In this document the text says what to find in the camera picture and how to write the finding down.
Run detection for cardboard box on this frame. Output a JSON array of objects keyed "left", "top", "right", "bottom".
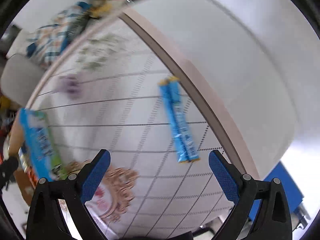
[{"left": 7, "top": 107, "right": 68, "bottom": 205}]

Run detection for blue stick sachets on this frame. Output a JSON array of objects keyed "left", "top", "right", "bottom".
[{"left": 158, "top": 76, "right": 200, "bottom": 163}]

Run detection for plaid blanket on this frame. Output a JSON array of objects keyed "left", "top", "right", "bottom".
[{"left": 25, "top": 2, "right": 91, "bottom": 69}]

